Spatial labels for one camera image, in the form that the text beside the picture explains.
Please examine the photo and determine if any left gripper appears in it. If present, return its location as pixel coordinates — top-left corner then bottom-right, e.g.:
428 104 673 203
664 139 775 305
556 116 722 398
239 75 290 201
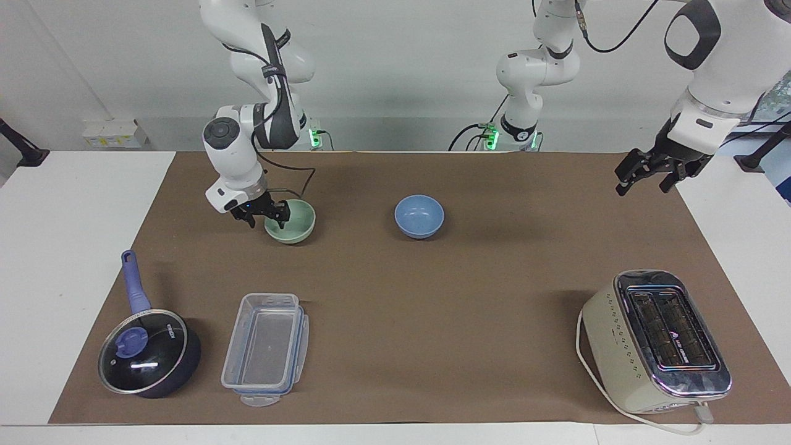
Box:
614 116 713 197

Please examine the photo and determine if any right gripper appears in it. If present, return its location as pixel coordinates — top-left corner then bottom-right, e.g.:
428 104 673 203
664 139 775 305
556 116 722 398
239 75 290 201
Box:
231 192 292 229

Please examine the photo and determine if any glass lid with blue knob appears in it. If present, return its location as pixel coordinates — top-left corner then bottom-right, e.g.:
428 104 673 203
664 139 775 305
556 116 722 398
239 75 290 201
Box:
98 308 188 394

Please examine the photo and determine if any white toaster cable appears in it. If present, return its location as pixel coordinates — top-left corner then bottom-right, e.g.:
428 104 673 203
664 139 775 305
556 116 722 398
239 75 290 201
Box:
575 309 715 436

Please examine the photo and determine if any black stand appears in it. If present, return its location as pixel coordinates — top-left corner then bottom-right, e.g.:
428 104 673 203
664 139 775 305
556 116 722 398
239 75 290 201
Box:
0 117 51 168
734 121 791 174

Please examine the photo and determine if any clear plastic container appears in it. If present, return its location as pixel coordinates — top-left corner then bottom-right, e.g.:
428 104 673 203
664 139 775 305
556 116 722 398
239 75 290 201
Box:
220 292 310 408

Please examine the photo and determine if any white wall socket box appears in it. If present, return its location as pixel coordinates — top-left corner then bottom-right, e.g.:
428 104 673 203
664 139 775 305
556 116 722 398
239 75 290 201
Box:
82 120 150 150

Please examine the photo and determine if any black cable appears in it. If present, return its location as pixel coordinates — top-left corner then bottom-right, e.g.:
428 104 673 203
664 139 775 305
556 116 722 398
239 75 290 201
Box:
449 93 511 153
720 110 791 148
253 148 317 200
573 0 661 54

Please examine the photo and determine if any blue bowl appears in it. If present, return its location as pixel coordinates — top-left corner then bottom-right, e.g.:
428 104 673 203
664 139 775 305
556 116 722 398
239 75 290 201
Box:
394 194 446 240

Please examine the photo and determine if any green bowl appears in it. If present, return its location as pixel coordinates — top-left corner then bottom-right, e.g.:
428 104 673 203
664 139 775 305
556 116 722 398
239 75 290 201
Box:
264 198 317 245

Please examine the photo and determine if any cream and chrome toaster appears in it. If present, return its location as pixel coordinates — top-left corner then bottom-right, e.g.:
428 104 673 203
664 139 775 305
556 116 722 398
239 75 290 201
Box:
580 269 734 415

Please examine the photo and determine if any blue saucepan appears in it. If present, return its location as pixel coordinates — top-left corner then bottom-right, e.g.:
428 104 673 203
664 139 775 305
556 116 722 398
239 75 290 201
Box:
98 249 202 400

